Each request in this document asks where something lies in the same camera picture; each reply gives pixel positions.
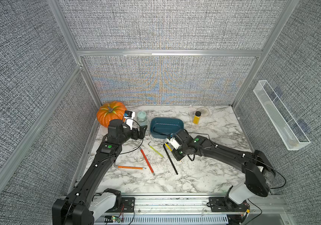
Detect lime green hex key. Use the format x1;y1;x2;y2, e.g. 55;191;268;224
147;141;164;158

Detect large black hex key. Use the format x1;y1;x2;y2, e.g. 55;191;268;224
163;143;178;175

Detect red handled hex key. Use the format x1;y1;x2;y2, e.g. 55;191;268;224
137;147;155;176

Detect yellow handled hex key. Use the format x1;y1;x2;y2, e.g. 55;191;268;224
165;143;183;164

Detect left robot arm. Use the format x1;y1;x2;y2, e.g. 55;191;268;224
52;119;147;225

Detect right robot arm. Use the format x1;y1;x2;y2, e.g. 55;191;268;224
166;129;276;205

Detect teal plastic storage box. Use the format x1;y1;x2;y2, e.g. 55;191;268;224
150;117;184;139

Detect mint green lidded jar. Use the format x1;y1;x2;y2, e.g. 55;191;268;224
137;111;148;126

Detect orange decorative pumpkin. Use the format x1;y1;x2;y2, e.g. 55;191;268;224
96;101;127;128

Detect yellow bottle black cap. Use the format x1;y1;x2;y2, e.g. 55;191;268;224
193;111;201;124

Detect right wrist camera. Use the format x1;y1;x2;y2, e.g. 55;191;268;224
166;137;181;150

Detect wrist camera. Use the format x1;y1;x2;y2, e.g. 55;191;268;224
124;110;135;130
166;137;181;150

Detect left camera black cable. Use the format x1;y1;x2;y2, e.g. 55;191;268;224
90;118;145;169

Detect camera black cable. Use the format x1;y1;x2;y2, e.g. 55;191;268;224
187;132;287;189
90;118;145;169

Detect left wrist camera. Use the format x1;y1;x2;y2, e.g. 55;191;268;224
124;110;135;130

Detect right camera black cable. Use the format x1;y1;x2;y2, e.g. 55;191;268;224
187;132;287;189

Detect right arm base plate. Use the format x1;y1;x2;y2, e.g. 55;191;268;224
206;196;250;213

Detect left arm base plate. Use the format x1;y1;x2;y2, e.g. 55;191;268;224
106;197;135;213

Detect aluminium front rail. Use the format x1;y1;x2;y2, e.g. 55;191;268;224
54;193;291;216

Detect white slotted cable duct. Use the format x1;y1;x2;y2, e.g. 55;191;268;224
92;215;229;225

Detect clear acrylic wall shelf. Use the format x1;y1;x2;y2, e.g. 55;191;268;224
253;80;311;151

